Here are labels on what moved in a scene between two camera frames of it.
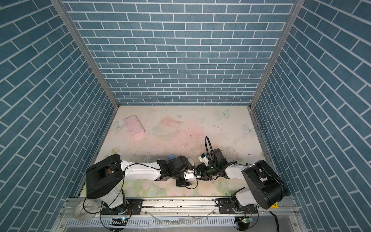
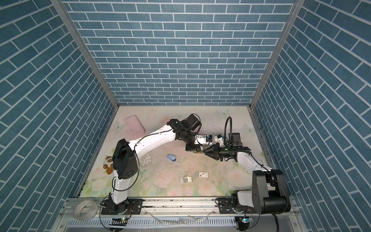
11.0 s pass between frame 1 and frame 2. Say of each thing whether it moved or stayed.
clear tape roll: stayed
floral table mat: stayed
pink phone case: stayed
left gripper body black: moved
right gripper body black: moved
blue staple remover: stayed
